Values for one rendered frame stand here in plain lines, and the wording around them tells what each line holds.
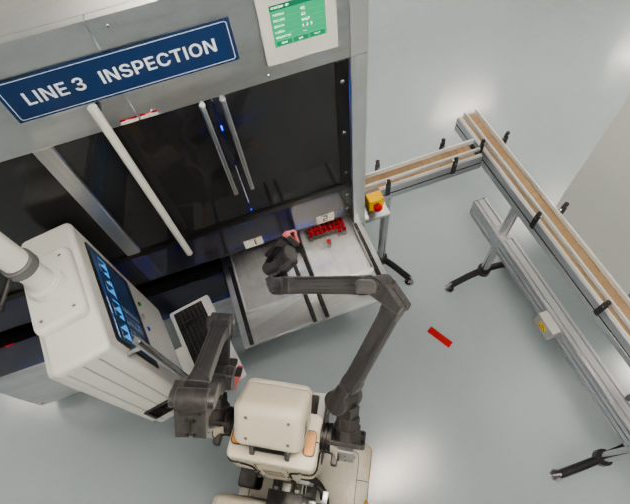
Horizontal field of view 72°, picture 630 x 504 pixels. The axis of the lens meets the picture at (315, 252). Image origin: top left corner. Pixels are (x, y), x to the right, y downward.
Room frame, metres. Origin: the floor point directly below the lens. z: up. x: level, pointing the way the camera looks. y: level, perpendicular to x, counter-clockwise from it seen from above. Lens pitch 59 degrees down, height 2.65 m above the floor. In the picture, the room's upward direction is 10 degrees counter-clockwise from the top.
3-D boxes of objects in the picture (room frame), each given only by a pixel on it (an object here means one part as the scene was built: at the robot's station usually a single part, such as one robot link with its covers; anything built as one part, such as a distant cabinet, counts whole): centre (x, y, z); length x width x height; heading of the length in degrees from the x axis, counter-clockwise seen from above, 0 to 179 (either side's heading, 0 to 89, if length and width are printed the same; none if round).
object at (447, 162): (1.40, -0.57, 0.92); 0.69 x 0.16 x 0.16; 101
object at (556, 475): (0.03, -1.25, 0.07); 0.50 x 0.08 x 0.14; 101
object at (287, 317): (0.94, 0.07, 0.87); 0.70 x 0.48 x 0.02; 101
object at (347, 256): (1.04, -0.09, 0.90); 0.34 x 0.26 x 0.04; 11
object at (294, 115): (1.13, 0.01, 1.50); 0.43 x 0.01 x 0.59; 101
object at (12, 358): (0.97, 0.77, 0.73); 1.98 x 0.01 x 0.25; 101
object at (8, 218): (0.94, 0.99, 1.50); 0.49 x 0.01 x 0.59; 101
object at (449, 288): (1.16, -1.04, 0.07); 0.50 x 0.08 x 0.14; 101
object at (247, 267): (0.98, 0.25, 0.90); 0.34 x 0.26 x 0.04; 11
